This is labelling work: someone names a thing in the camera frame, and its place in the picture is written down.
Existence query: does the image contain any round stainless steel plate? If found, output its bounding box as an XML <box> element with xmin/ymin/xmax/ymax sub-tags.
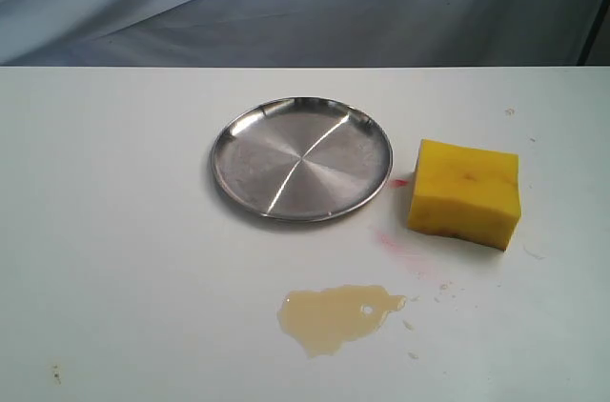
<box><xmin>210</xmin><ymin>97</ymin><xmax>393</xmax><ymax>223</ymax></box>

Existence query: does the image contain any black backdrop stand pole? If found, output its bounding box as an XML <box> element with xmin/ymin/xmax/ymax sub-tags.
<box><xmin>577</xmin><ymin>0</ymin><xmax>609</xmax><ymax>67</ymax></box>

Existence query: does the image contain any brown liquid spill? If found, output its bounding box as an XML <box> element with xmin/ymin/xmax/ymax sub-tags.
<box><xmin>277</xmin><ymin>285</ymin><xmax>407</xmax><ymax>358</ymax></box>

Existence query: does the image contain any yellow sponge block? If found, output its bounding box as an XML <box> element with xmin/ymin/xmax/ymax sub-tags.
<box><xmin>406</xmin><ymin>139</ymin><xmax>521</xmax><ymax>251</ymax></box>

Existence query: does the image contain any white backdrop cloth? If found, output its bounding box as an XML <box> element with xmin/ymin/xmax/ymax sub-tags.
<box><xmin>1</xmin><ymin>0</ymin><xmax>600</xmax><ymax>68</ymax></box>

